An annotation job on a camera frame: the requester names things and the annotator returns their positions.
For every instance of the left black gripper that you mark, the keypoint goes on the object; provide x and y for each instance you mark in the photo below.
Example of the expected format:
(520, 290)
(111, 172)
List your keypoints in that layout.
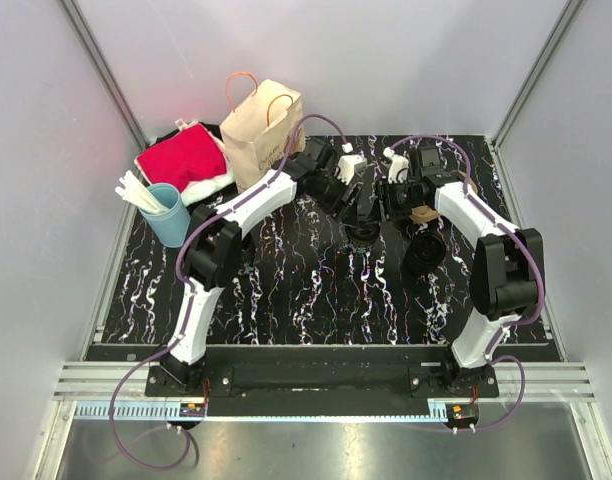
(337, 207)

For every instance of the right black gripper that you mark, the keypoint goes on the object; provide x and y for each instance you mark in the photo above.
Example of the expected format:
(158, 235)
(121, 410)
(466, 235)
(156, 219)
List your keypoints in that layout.
(402, 215)

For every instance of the single black paper cup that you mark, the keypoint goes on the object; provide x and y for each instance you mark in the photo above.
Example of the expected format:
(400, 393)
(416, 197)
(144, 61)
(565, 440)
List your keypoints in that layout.
(362, 237)

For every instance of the black cup stack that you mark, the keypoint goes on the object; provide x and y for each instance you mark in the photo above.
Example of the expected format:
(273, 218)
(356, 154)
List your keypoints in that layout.
(425, 253)

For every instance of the cream bear paper bag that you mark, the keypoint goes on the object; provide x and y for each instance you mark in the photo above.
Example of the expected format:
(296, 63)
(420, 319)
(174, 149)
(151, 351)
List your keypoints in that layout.
(259, 130)

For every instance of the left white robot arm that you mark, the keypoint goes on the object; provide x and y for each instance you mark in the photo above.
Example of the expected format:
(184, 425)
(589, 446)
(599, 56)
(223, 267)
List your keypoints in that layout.
(214, 249)

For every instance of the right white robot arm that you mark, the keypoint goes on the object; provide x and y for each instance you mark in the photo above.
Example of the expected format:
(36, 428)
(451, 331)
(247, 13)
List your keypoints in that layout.
(506, 285)

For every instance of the black napkin tray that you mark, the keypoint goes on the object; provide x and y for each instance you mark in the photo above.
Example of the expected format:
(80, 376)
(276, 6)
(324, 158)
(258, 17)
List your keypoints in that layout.
(212, 129)

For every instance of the red napkin stack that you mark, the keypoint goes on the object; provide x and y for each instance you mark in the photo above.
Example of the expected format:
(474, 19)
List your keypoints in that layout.
(191, 161)

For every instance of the light blue cup holder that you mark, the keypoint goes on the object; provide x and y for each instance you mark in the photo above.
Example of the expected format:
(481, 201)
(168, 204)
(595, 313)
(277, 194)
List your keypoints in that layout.
(172, 225)

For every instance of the white stirrer sticks bundle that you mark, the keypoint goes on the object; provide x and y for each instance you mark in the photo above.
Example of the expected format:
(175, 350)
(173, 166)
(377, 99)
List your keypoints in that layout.
(133, 191)

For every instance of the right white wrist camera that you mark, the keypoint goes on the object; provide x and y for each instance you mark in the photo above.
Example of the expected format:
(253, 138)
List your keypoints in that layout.
(399, 167)

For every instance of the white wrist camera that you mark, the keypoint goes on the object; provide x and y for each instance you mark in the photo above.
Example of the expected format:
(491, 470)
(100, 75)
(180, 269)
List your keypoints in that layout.
(399, 167)
(349, 164)

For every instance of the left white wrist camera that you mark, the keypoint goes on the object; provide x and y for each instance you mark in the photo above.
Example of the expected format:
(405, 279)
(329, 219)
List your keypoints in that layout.
(349, 164)

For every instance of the aluminium rail frame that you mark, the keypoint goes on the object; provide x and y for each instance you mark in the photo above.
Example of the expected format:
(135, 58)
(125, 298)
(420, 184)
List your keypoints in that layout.
(84, 382)

